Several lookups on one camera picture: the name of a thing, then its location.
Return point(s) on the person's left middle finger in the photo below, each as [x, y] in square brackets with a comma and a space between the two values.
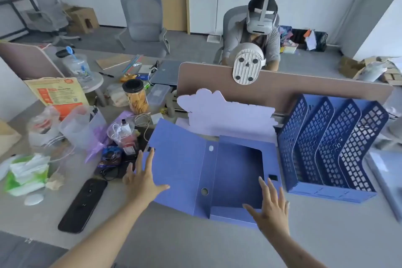
[138, 162]

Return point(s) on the silver laptop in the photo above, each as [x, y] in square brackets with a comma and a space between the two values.
[166, 73]

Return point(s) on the purple plastic bag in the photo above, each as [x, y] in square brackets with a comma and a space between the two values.
[97, 148]

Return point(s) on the person's right hand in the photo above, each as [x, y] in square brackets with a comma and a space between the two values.
[273, 211]

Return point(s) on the clear jar with black lid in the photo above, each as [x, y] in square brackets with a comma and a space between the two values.
[135, 98]

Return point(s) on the clear water jug blue cap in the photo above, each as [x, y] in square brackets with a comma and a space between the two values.
[75, 65]

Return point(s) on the green wet wipes pack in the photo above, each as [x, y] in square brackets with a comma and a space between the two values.
[26, 173]

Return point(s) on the lavender cloud-shaped board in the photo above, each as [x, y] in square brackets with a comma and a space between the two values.
[226, 117]

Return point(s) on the blue open file box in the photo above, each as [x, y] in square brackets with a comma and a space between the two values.
[188, 167]

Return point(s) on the pile of cardboard boxes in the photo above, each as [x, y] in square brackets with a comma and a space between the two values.
[367, 68]

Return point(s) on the black frame table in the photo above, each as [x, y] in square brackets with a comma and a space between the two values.
[14, 0]

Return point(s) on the person's left forearm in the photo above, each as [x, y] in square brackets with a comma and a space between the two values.
[100, 238]

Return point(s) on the person's right forearm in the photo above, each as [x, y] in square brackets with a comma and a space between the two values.
[292, 250]

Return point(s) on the white desk fan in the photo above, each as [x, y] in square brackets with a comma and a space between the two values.
[248, 63]

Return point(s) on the black oblong device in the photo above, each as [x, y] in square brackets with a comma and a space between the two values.
[83, 205]

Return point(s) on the person's right little finger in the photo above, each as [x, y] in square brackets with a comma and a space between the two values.
[287, 208]

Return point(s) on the clear plastic storage box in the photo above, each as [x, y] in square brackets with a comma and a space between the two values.
[159, 95]

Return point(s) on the grey flat tray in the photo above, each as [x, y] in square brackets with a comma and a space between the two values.
[388, 176]

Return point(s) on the person's right middle finger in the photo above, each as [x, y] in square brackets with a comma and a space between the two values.
[272, 190]

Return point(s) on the person's left little finger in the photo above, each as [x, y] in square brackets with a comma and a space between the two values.
[125, 179]

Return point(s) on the crumpled beige tissue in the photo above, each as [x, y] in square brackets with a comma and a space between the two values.
[56, 180]

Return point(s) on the clear plastic bag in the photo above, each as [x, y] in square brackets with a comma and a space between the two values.
[42, 128]

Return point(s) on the white headset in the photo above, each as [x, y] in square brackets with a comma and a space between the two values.
[259, 22]

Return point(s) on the pile of colourful items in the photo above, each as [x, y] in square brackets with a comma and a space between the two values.
[301, 40]

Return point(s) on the blue perforated file rack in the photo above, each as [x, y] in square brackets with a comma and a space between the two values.
[329, 158]

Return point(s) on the person's left thumb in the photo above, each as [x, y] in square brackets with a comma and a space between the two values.
[160, 189]

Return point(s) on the brown desk divider panel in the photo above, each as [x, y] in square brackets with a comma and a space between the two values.
[282, 88]
[28, 60]

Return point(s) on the person's right thumb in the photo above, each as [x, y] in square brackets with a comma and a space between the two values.
[250, 211]

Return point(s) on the white oval pebble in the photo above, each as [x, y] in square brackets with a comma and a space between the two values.
[34, 199]

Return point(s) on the black pen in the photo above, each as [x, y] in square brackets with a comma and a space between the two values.
[106, 74]

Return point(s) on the white charger block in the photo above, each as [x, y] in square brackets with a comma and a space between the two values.
[156, 119]

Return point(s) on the orange paper bag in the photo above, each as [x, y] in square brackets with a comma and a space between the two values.
[55, 93]

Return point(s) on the white round side table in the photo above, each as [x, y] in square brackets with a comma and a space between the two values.
[94, 84]

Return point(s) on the translucent plastic container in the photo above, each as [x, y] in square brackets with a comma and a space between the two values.
[80, 128]

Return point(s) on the person's left hand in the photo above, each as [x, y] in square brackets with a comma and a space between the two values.
[141, 183]

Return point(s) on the thin wooden board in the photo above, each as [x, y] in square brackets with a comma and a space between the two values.
[114, 61]

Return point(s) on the brown cardboard box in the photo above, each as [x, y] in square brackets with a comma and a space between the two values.
[82, 18]

